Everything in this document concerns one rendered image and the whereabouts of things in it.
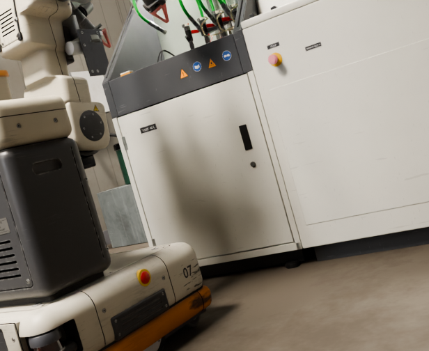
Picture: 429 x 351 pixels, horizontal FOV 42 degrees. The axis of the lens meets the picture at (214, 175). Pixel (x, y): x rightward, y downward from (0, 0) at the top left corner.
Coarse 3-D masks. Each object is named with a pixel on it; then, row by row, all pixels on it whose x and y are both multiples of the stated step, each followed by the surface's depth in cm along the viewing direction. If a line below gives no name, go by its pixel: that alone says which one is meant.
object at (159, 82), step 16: (208, 48) 224; (224, 48) 221; (160, 64) 234; (176, 64) 231; (224, 64) 222; (240, 64) 219; (112, 80) 246; (128, 80) 242; (144, 80) 239; (160, 80) 235; (176, 80) 232; (192, 80) 229; (208, 80) 226; (224, 80) 224; (128, 96) 244; (144, 96) 240; (160, 96) 237; (176, 96) 234; (128, 112) 245
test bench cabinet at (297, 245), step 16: (256, 96) 218; (272, 144) 219; (128, 160) 249; (272, 160) 220; (288, 208) 220; (144, 224) 251; (224, 256) 236; (240, 256) 233; (256, 256) 230; (272, 256) 235; (288, 256) 231; (304, 256) 229; (208, 272) 249; (224, 272) 246
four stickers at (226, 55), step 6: (222, 54) 221; (228, 54) 220; (210, 60) 224; (228, 60) 221; (192, 66) 228; (198, 66) 227; (210, 66) 224; (180, 72) 231; (186, 72) 230; (180, 78) 231
